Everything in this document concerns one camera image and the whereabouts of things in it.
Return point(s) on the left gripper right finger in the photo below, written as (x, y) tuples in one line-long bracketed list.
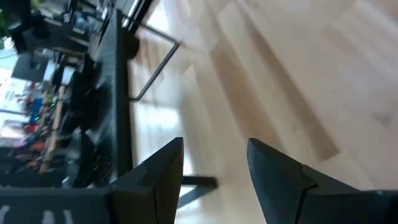
[(295, 199)]

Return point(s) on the dark computer monitor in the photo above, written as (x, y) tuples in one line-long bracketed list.
[(29, 67)]

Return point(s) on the black perforated metal stand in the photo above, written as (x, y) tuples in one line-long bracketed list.
[(121, 124)]

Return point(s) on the black leaf-shaped plate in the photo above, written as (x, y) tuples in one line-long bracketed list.
[(84, 155)]

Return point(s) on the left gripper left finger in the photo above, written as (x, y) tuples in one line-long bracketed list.
[(140, 202)]

